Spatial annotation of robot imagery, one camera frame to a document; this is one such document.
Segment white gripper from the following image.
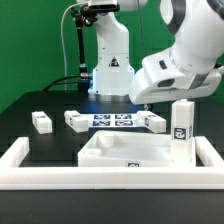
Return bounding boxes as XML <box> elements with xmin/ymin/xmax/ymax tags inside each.
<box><xmin>129</xmin><ymin>50</ymin><xmax>222</xmax><ymax>105</ymax></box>

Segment white desk tabletop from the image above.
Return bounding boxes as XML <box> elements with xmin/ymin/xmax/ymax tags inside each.
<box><xmin>77</xmin><ymin>129</ymin><xmax>197</xmax><ymax>168</ymax></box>

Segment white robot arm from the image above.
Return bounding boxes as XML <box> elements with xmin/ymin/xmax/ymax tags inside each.
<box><xmin>77</xmin><ymin>0</ymin><xmax>224</xmax><ymax>104</ymax></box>

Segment AprilTag marker sheet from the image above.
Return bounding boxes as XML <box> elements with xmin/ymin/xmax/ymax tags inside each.
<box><xmin>83</xmin><ymin>113</ymin><xmax>143</xmax><ymax>128</ymax></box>

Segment white U-shaped fence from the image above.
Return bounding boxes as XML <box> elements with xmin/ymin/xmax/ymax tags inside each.
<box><xmin>0</xmin><ymin>136</ymin><xmax>224</xmax><ymax>190</ymax></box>

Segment black camera on mount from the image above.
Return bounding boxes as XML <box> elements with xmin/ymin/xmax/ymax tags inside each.
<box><xmin>88</xmin><ymin>3</ymin><xmax>120</xmax><ymax>13</ymax></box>

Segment white cable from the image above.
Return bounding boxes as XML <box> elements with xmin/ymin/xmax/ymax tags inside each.
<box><xmin>60</xmin><ymin>3</ymin><xmax>78</xmax><ymax>91</ymax></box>

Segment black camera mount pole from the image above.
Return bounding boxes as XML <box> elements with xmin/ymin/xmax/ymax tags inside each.
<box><xmin>71</xmin><ymin>7</ymin><xmax>91</xmax><ymax>92</ymax></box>

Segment black cables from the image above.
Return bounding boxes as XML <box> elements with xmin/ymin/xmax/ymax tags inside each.
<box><xmin>42</xmin><ymin>75</ymin><xmax>83</xmax><ymax>92</ymax></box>

